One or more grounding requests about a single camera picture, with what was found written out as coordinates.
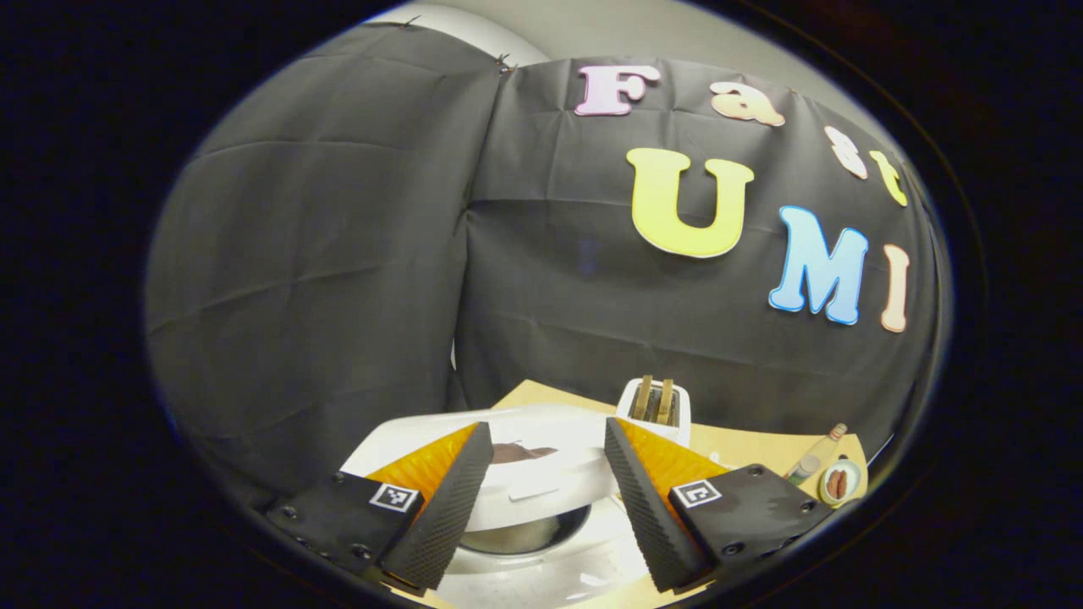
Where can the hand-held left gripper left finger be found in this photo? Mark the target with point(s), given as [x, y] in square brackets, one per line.
[444, 512]

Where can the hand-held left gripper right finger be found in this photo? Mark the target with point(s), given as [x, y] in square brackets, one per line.
[647, 512]

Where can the white rice cooker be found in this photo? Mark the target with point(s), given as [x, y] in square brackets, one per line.
[550, 491]

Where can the white toaster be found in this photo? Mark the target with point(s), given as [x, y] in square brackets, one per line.
[681, 419]

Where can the brown bread slice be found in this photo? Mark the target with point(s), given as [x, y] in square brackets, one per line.
[665, 402]
[643, 397]

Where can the clear plastic water bottle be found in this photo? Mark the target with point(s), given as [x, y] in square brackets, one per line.
[812, 461]

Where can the red raw steak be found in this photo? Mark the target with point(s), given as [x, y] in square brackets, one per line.
[832, 485]
[843, 483]

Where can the pale green plate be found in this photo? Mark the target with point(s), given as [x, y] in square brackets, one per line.
[853, 482]

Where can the black backdrop cloth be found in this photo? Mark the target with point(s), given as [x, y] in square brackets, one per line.
[338, 254]

